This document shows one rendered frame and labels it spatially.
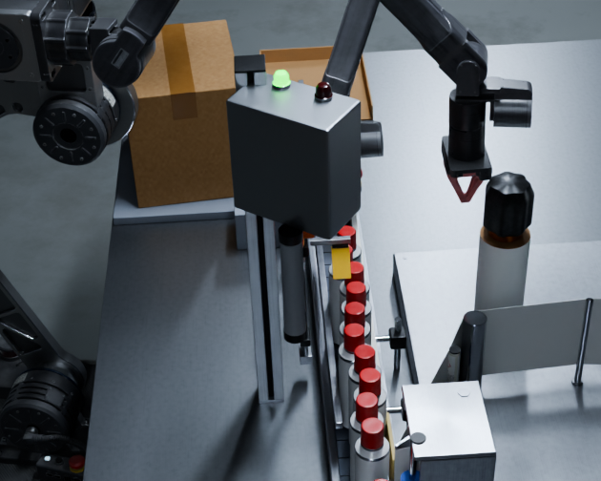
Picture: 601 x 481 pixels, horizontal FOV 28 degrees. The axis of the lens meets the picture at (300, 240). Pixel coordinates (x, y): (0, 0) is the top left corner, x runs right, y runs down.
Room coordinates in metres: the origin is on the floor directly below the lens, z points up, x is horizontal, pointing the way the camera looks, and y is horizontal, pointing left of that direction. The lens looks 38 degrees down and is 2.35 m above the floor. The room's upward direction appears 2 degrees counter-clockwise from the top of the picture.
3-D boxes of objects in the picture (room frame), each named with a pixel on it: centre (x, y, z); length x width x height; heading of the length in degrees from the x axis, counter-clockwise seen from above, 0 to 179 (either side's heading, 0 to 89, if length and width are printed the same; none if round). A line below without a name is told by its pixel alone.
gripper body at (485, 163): (1.59, -0.27, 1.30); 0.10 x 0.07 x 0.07; 2
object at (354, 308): (1.45, -0.08, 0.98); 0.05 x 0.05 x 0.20
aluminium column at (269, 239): (1.52, 0.06, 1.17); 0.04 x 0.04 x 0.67; 2
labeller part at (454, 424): (1.15, -0.19, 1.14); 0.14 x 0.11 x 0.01; 2
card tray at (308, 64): (2.56, -0.05, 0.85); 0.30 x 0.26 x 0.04; 2
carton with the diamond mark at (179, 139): (2.23, 0.24, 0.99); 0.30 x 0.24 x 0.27; 8
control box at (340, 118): (1.46, 0.00, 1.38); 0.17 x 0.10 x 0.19; 57
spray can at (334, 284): (1.60, -0.07, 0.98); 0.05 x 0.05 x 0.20
